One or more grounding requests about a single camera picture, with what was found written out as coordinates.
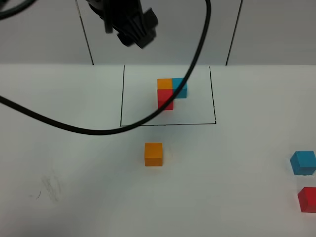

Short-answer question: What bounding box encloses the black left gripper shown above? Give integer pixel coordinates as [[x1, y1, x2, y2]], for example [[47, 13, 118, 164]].
[[87, 0, 158, 49]]

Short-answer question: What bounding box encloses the orange template block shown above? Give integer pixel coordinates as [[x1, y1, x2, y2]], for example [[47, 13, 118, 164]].
[[157, 78, 173, 90]]

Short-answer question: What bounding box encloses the blue template block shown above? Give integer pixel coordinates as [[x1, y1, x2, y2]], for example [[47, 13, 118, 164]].
[[172, 78, 188, 99]]

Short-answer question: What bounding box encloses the red template block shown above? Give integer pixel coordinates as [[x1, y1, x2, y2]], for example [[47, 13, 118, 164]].
[[157, 89, 173, 111]]

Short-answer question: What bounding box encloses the black left camera cable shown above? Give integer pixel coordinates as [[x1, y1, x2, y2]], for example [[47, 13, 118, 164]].
[[0, 0, 212, 136]]

